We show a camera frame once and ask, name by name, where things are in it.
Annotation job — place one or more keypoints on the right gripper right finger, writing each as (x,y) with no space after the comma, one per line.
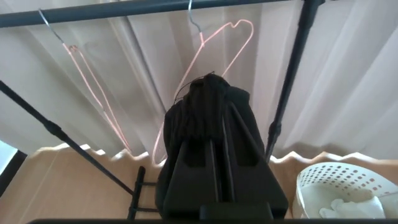
(261,186)

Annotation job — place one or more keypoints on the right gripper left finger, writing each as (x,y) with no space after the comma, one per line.
(183,186)

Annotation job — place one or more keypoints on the black shorts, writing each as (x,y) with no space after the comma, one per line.
(202,102)

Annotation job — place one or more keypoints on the pink clothes hanger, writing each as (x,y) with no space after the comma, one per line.
(73,48)
(202,40)

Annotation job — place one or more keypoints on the white laundry basket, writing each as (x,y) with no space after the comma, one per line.
(335,179)

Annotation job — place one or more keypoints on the black clothes rack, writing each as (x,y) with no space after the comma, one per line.
(93,11)

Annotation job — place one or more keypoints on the white garment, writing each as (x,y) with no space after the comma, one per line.
(357,208)

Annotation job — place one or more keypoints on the beige curtain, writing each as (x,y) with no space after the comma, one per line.
(342,77)

